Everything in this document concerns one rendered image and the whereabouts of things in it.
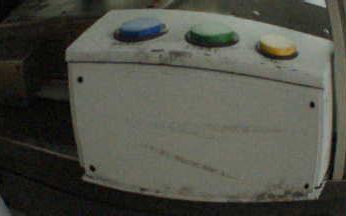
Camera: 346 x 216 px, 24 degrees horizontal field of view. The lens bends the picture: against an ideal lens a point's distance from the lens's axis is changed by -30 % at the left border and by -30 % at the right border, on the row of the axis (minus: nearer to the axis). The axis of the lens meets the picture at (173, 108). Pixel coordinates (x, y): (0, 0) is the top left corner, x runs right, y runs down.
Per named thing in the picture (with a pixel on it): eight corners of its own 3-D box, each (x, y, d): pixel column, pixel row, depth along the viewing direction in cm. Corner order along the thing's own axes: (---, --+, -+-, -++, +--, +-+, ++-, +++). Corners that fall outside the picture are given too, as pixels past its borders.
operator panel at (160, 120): (337, 154, 103) (335, 41, 96) (316, 200, 94) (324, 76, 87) (117, 137, 113) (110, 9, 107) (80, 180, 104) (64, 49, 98)
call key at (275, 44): (298, 55, 95) (296, 38, 94) (292, 70, 91) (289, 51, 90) (267, 48, 96) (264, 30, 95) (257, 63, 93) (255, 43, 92)
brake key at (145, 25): (170, 34, 100) (168, 17, 99) (152, 50, 97) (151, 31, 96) (131, 33, 101) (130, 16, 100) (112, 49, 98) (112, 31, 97)
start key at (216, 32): (240, 43, 97) (237, 25, 96) (228, 58, 94) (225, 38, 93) (201, 37, 99) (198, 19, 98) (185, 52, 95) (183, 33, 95)
